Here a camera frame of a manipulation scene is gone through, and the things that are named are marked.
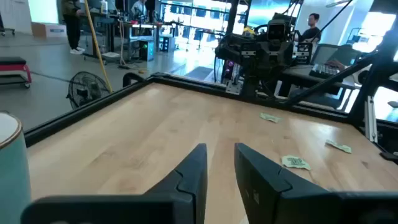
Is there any seated person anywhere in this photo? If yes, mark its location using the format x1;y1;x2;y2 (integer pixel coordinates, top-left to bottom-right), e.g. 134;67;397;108
298;12;323;44

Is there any person behind desks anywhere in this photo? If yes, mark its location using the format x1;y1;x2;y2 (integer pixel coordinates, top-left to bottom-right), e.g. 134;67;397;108
130;0;147;18

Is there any black floor fan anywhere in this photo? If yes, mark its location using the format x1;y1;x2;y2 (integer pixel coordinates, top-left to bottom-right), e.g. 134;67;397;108
65;71;111;110

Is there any black keyboard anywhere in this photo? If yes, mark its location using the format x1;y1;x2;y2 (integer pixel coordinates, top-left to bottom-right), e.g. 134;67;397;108
308;63;341;80

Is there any silver aluminium profile bar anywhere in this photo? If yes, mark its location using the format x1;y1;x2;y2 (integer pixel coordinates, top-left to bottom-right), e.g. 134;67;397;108
364;95;379;144

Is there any standing person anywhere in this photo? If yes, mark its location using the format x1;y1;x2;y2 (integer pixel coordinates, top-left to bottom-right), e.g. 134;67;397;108
60;0;86;56

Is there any black table frame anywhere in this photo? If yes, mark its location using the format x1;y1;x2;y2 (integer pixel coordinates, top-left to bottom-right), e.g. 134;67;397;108
24;18;398;162

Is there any yellow pole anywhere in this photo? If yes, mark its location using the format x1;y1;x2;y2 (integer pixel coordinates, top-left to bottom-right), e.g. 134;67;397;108
83;0;114;93

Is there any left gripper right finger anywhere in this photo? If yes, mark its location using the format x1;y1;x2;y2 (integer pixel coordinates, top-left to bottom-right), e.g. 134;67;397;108
234;142;398;224

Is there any cardboard box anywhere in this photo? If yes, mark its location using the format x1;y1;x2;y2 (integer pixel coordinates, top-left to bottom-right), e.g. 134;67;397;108
30;21;68;39

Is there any teal paper cup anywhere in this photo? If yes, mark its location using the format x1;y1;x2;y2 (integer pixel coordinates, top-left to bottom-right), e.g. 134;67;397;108
0;111;32;224

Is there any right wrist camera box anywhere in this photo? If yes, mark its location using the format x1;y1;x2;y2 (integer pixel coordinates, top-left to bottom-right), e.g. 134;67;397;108
266;19;287;42

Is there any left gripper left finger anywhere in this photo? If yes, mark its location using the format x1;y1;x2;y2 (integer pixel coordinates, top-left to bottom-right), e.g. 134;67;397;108
20;142;208;224

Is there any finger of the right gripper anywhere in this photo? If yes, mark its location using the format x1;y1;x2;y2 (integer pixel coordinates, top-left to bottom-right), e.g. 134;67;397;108
277;41;294;68
256;42;272;70

